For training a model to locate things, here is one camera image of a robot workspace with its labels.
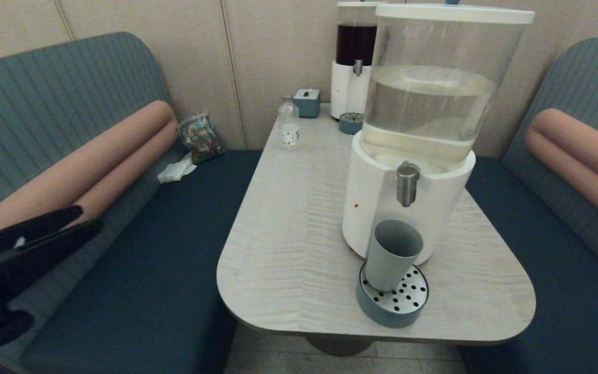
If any grey-blue plastic cup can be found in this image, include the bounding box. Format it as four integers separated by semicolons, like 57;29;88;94
364;220;425;292

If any steel water dispenser tap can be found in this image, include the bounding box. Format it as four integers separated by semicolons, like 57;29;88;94
396;161;421;207

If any pink bolster cushion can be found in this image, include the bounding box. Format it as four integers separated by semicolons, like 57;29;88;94
525;108;598;237
0;100;179;242

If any teal upholstered bench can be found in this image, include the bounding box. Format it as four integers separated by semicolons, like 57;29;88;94
457;37;598;374
0;32;263;374

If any crumpled white tissue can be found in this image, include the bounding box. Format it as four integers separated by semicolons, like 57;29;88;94
157;153;197;184

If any green snack bag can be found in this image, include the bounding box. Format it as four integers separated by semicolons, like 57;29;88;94
176;111;225;164

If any small clear bottle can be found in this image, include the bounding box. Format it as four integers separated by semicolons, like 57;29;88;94
278;95;301;151

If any blue-grey tissue box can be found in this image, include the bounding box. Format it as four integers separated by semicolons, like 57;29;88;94
293;88;321;118

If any small round blue drip tray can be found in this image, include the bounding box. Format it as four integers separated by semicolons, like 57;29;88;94
339;112;365;135

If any round blue perforated drip tray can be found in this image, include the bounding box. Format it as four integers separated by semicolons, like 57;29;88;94
356;260;429;329

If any clear water dispenser white base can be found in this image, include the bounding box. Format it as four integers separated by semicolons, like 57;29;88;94
342;3;536;265

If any dark drink dispenser white base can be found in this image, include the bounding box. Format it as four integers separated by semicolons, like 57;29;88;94
330;1;380;120

